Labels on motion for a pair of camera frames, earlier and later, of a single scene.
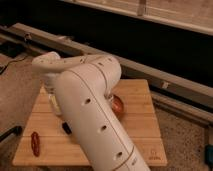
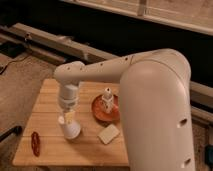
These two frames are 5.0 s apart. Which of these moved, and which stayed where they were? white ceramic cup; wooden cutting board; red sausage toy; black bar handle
Moved: white ceramic cup
Stayed: wooden cutting board; red sausage toy; black bar handle
